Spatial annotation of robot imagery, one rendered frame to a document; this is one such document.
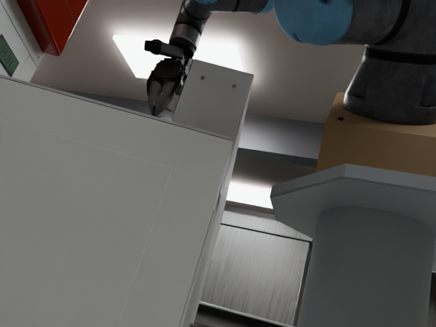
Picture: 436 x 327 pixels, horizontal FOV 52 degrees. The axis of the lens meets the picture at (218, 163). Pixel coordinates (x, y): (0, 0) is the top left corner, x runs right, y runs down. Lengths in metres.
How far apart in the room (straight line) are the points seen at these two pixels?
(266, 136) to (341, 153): 4.16
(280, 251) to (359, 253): 4.80
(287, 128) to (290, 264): 1.58
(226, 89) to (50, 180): 0.28
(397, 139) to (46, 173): 0.46
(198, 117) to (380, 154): 0.25
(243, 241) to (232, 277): 0.45
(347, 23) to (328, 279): 0.33
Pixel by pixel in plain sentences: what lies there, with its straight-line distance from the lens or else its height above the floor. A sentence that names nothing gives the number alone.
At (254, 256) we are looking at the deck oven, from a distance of 5.41.
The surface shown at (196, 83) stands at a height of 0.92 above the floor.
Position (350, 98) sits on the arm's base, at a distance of 0.74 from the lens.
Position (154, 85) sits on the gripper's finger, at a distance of 1.12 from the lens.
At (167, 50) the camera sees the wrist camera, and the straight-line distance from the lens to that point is 1.09.
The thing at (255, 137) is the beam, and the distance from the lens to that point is 4.81.
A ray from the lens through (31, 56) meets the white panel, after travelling 1.38.
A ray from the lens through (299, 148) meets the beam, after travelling 4.69.
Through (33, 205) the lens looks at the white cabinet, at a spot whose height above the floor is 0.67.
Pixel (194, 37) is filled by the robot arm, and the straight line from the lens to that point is 1.18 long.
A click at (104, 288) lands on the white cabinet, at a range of 0.51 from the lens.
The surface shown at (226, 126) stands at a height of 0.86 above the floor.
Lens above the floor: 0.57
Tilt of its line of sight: 22 degrees up
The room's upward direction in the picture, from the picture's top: 17 degrees clockwise
